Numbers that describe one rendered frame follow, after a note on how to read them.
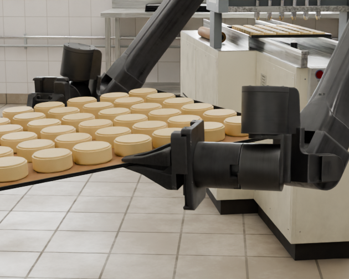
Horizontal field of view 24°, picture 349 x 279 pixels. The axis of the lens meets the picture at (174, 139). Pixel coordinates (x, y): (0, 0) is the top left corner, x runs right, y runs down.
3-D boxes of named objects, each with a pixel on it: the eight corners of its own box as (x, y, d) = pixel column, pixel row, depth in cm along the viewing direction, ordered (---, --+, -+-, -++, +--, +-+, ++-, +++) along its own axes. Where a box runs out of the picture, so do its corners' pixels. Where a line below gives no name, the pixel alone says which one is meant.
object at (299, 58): (210, 30, 517) (211, 19, 516) (215, 30, 517) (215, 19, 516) (301, 68, 323) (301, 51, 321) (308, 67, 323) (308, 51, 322)
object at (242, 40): (203, 30, 516) (203, 19, 515) (204, 30, 516) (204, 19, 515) (247, 50, 392) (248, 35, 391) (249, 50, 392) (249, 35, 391)
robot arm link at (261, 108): (344, 182, 99) (296, 176, 106) (347, 88, 99) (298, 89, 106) (270, 185, 92) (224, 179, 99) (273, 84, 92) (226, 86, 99)
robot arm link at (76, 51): (124, 115, 151) (109, 102, 159) (134, 56, 148) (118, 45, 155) (63, 112, 146) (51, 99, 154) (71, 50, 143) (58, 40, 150)
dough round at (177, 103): (192, 108, 133) (191, 96, 133) (196, 114, 128) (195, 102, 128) (162, 110, 133) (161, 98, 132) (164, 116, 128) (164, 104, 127)
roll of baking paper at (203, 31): (197, 36, 467) (197, 26, 466) (207, 36, 468) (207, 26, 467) (215, 43, 429) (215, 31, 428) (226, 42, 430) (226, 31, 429)
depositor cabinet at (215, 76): (179, 158, 532) (179, 30, 514) (286, 155, 541) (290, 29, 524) (215, 216, 408) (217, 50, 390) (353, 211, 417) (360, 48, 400)
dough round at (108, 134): (118, 150, 108) (117, 135, 108) (88, 146, 111) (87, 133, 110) (138, 141, 113) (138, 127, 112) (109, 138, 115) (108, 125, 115)
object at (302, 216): (251, 214, 411) (255, 38, 393) (317, 211, 416) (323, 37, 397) (289, 263, 343) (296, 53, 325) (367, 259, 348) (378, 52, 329)
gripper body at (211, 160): (178, 211, 99) (238, 214, 97) (175, 129, 96) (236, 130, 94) (192, 195, 105) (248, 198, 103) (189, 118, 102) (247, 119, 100)
